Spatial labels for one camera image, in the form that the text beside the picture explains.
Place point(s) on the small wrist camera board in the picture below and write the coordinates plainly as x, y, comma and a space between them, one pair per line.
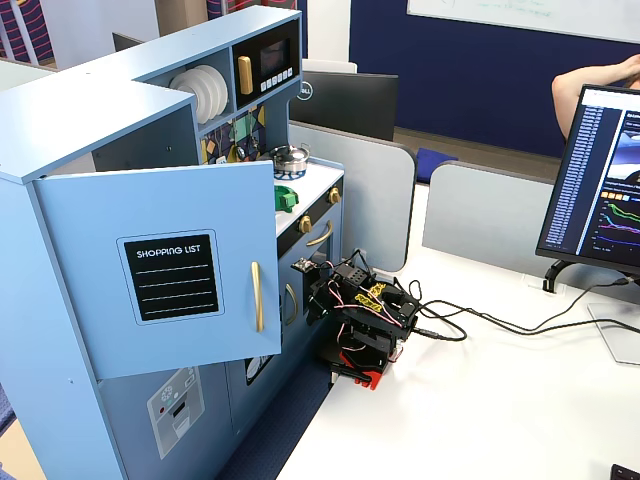
303, 265

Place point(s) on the white plates stack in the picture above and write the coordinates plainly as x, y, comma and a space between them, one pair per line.
202, 97

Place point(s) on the red and black arm base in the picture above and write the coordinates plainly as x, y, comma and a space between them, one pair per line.
362, 372

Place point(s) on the blue chair seat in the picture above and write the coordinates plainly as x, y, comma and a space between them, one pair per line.
435, 161

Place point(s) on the green toy recipient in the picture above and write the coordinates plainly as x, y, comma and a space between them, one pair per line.
289, 202

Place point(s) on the lit computer monitor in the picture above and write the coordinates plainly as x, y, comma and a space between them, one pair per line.
600, 175

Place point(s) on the white toy plate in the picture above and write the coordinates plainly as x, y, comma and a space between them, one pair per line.
218, 92
185, 85

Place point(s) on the person's bare forearm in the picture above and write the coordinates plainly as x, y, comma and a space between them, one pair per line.
575, 90

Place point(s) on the black dell monitor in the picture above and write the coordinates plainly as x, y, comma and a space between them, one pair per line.
350, 102

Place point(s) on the silver toy pot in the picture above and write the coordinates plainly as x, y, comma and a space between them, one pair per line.
289, 161

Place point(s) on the blue shopping list cabinet door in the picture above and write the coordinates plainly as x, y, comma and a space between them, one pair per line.
200, 200

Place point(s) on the grey desk divider panel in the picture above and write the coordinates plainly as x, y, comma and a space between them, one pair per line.
490, 210
370, 200

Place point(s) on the blue toy kitchen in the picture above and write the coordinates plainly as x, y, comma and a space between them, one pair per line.
60, 125

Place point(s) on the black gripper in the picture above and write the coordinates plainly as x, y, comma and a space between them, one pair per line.
317, 299

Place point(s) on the gold stove knob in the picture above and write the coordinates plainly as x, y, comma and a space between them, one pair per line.
305, 224
334, 195

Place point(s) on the silver monitor base plate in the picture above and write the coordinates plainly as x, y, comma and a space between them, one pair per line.
617, 332

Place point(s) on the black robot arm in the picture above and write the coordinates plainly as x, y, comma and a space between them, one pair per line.
375, 310

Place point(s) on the white whiteboard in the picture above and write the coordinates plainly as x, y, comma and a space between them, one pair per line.
525, 15

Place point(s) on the dark device corner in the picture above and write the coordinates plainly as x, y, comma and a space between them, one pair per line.
626, 472

